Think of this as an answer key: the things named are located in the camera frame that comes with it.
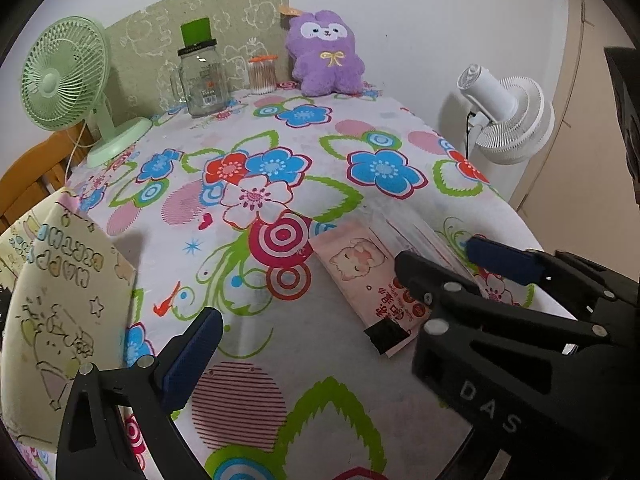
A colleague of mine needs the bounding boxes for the glass jar with black lid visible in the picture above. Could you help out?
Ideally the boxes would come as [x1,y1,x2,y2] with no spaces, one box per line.
[170,45,232,119]

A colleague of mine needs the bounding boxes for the green desk fan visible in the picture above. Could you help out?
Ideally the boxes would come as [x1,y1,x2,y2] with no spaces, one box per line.
[20,16,153,168]

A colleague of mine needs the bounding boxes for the pink wet wipes pack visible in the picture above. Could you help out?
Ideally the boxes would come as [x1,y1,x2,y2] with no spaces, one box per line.
[309,220,434,359]

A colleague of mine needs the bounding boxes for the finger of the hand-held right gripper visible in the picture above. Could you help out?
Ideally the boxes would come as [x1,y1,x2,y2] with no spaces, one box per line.
[395,251,612,347]
[467,236,636,318]

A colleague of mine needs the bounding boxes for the cotton swab container orange lid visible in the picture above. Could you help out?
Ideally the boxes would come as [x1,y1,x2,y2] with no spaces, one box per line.
[248,55,279,95]

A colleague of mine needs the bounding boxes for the green patterned board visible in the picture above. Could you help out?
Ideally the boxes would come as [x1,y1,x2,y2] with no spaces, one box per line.
[105,0,301,116]

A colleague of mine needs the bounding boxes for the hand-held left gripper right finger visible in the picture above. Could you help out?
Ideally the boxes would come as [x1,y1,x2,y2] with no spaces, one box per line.
[434,426,541,480]

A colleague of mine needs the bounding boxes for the floral tablecloth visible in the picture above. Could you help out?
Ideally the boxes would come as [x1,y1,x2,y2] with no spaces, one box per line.
[15,82,591,480]

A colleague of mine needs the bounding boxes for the purple plush toy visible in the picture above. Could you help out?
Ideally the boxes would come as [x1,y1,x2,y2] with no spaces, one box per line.
[286,8,366,97]

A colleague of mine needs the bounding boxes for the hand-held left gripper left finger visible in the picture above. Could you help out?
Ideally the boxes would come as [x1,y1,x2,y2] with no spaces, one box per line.
[56,307,224,480]

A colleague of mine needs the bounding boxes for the clear plastic bag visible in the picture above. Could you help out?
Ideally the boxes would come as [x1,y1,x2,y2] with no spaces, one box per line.
[372,210,533,307]

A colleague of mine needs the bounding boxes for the beige wooden door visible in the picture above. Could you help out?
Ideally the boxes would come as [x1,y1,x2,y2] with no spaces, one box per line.
[510,0,640,256]

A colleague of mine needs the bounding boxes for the wooden chair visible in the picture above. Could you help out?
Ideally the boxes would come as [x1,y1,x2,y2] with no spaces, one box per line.
[0,125,96,233]

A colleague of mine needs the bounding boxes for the green cylindrical cap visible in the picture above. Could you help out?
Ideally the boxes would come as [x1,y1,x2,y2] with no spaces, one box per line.
[181,18,214,52]

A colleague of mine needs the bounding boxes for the white standing fan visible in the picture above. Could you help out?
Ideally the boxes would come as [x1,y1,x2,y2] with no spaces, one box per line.
[457,63,556,166]

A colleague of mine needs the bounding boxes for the white fan cable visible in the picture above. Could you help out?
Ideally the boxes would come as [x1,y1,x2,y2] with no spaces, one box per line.
[62,122,91,193]

